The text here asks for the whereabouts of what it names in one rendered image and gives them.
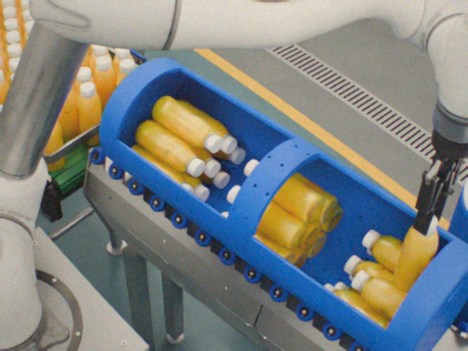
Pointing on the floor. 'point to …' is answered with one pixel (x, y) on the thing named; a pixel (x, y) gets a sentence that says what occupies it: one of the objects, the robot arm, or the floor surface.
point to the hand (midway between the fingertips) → (430, 211)
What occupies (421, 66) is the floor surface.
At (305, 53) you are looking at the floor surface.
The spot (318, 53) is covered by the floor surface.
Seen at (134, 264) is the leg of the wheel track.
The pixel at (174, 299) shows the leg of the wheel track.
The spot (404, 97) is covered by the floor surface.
